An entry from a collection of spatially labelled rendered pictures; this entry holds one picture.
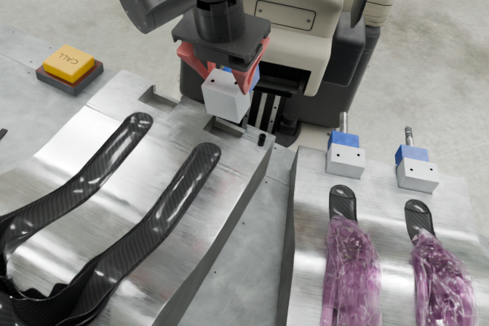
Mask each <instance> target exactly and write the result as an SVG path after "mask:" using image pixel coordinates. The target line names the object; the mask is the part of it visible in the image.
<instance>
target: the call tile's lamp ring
mask: <svg viewBox="0 0 489 326"><path fill-rule="evenodd" d="M94 61H95V63H96V64H95V65H94V66H93V67H91V69H89V70H88V72H86V73H85V74H84V75H83V76H81V77H80V78H79V79H78V80H77V81H75V82H74V83H73V84H72V83H70V82H69V81H66V80H64V79H61V78H59V77H57V76H55V75H53V74H50V73H48V72H46V71H44V70H42V69H43V68H44V66H43V65H41V66H40V67H38V68H37V69H36V71H38V72H39V73H42V74H44V75H46V76H48V77H51V78H53V79H55V80H57V81H59V82H62V83H64V84H66V85H68V86H70V87H73V88H74V87H75V86H77V85H78V84H79V83H80V82H81V81H83V80H84V79H85V78H86V77H87V76H89V75H90V74H91V73H92V72H93V71H94V70H95V69H96V68H97V67H98V66H99V65H101V64H102V62H100V61H98V60H96V59H94Z"/></svg>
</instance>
